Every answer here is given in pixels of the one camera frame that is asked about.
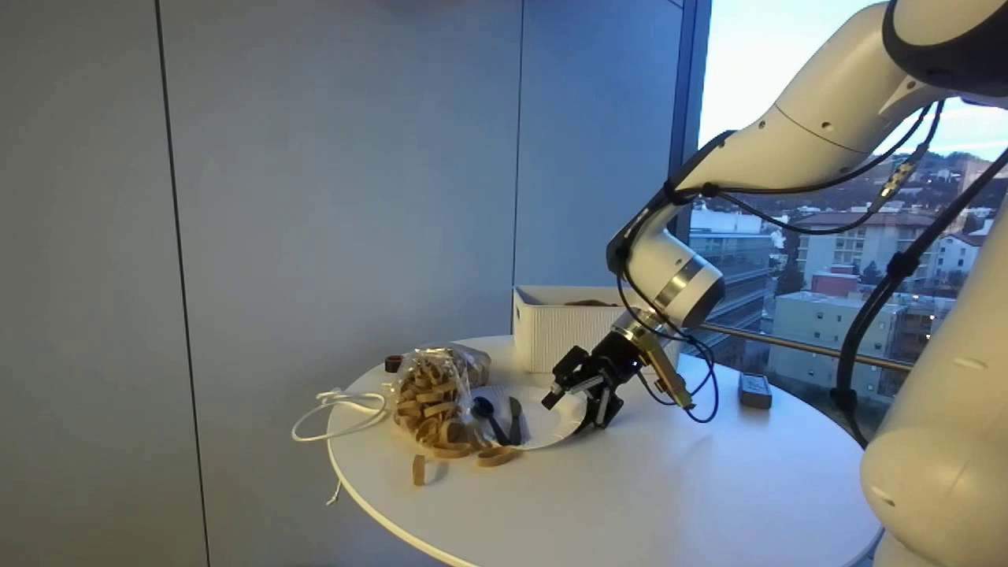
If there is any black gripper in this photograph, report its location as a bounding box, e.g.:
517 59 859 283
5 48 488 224
539 334 647 432

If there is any white round plate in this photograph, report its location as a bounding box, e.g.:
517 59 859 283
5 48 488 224
461 387 591 457

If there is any white plastic storage container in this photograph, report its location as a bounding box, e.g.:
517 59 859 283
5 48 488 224
509 283 634 378

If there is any black plastic utensil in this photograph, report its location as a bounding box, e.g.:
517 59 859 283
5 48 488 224
504 392 529 447

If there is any black plastic spoon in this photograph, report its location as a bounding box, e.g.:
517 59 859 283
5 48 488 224
468 392 509 443

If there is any clear bag of corks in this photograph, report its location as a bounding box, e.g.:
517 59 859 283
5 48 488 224
387 344 496 457

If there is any metal balcony railing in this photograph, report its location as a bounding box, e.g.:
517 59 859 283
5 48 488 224
690 319 916 376

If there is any white cord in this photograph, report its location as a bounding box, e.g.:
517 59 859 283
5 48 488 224
289 380 406 509

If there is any thick black hose cable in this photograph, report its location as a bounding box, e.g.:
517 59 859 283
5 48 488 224
824 145 1008 420

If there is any blue window frame post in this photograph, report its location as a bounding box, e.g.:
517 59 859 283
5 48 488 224
664 0 716 213

